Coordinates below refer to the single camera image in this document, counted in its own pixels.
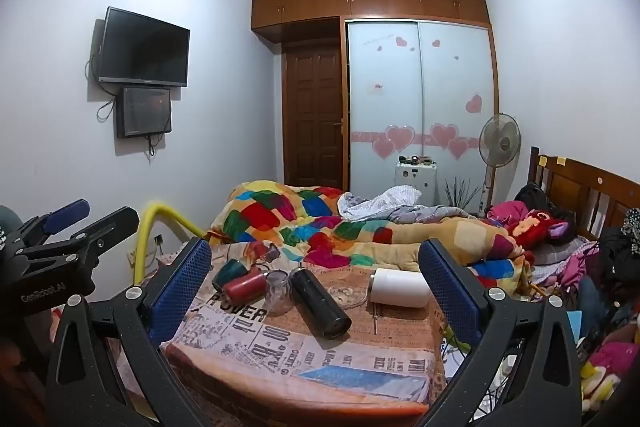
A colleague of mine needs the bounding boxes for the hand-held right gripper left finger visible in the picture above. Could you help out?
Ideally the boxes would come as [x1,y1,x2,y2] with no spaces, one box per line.
[44,236,213,427]

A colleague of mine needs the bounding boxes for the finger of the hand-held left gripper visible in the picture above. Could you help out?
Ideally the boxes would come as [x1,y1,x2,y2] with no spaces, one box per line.
[20,199,92,248]
[50,206,141,260]

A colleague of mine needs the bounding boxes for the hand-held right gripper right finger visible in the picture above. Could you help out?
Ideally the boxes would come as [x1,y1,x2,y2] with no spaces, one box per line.
[419,237,585,427]

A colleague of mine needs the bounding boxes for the dark green cup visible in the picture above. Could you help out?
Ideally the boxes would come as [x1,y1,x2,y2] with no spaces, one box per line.
[212,259,249,293]

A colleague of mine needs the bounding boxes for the white cup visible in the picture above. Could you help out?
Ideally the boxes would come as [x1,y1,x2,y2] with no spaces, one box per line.
[369,268,432,308]

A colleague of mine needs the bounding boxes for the red cup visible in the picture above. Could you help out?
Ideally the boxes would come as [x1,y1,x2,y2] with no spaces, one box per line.
[222,268,266,306]

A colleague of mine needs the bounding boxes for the clear glass cup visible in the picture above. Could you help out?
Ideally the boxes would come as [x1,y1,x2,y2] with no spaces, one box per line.
[264,269,297,315]

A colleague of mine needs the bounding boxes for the black tumbler cup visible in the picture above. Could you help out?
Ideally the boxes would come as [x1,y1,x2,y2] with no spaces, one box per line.
[290,267,353,341]

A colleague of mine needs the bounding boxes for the yellow padded pipe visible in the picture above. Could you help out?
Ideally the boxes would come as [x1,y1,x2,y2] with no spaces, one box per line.
[131,201,207,289]

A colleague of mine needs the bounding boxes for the clear glass dish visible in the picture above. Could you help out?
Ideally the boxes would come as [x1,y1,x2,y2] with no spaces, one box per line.
[327,286,372,311]

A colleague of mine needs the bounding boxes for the dry twig plant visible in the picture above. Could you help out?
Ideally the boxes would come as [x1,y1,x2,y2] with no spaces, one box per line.
[444,177,484,210]

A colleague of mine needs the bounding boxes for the grey white crumpled cloth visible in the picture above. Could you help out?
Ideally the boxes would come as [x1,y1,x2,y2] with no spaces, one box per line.
[337,186,482,224]

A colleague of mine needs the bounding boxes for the red plush toy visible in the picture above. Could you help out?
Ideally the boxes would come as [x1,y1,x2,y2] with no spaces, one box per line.
[487,201,577,249]

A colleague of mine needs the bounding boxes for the colourful patchwork blanket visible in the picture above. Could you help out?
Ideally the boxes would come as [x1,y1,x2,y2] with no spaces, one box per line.
[207,179,536,272]

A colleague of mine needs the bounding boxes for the small white appliance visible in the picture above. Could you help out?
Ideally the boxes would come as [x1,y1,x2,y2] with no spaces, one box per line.
[394,156,439,204]

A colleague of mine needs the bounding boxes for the newspaper print table cloth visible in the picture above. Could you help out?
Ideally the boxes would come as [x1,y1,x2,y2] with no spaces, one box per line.
[160,239,449,410]

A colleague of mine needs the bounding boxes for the pile of pink clothes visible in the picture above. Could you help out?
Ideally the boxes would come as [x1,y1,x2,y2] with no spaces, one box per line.
[530,234,608,308]

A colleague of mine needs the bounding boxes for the white standing fan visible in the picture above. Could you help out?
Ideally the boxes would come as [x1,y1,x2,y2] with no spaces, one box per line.
[478,113,522,214]

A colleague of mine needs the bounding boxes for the brown wooden headboard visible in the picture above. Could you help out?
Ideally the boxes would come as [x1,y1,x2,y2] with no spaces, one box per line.
[529,147,640,244]

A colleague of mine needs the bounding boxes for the black bag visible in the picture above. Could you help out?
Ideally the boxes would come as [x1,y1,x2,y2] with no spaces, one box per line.
[597,211,640,290]

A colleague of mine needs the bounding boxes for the pink yellow plush toys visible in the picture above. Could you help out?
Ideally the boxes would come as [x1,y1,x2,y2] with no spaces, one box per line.
[580,339,640,414]

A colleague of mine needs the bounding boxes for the white sliding door wardrobe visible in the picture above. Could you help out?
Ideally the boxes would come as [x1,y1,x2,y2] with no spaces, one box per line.
[345,18,500,208]

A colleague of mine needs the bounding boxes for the brown wooden door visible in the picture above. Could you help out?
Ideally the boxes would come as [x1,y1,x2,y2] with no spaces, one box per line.
[282,44,347,190]

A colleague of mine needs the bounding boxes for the brown wooden overhead cabinet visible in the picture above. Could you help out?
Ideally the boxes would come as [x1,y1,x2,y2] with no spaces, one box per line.
[251,0,491,48]

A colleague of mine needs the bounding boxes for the black television cable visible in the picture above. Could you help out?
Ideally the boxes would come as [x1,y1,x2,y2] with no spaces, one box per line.
[97,96,121,124]

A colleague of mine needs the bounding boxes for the small black wall monitor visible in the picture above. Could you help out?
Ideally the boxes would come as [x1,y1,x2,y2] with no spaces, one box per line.
[116,87,173,139]

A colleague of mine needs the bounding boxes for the black wall television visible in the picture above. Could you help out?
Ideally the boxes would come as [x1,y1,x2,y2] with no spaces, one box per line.
[96,7,191,88]

